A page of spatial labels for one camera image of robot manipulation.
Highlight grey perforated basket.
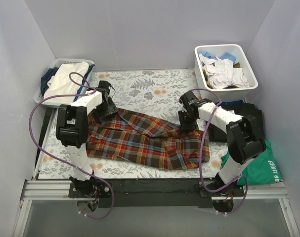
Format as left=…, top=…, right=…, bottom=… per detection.
left=34, top=58, right=95, bottom=108

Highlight white crumpled clothes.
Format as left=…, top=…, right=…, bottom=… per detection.
left=199, top=57, right=250, bottom=89

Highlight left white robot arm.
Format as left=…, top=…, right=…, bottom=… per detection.
left=56, top=80, right=119, bottom=198

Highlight floral table mat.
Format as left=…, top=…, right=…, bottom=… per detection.
left=36, top=69, right=227, bottom=180

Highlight green shirt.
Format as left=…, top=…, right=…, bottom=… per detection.
left=220, top=139, right=283, bottom=186

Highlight light blue garment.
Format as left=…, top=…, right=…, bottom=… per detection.
left=198, top=51, right=236, bottom=63

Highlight white plastic bin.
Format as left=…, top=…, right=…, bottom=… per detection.
left=194, top=44, right=258, bottom=102

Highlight plaid long sleeve shirt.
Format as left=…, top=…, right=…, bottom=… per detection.
left=86, top=109, right=210, bottom=170

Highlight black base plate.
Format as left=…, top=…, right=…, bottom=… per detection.
left=68, top=178, right=244, bottom=208

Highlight navy blue garment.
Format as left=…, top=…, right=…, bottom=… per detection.
left=40, top=67, right=59, bottom=96

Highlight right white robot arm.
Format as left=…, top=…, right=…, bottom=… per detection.
left=178, top=90, right=266, bottom=196

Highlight black folded shirt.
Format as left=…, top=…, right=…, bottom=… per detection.
left=208, top=100, right=265, bottom=143

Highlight white folded garment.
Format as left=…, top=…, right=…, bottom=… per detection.
left=43, top=61, right=89, bottom=99

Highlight aluminium frame rail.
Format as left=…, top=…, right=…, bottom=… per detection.
left=14, top=180, right=300, bottom=237

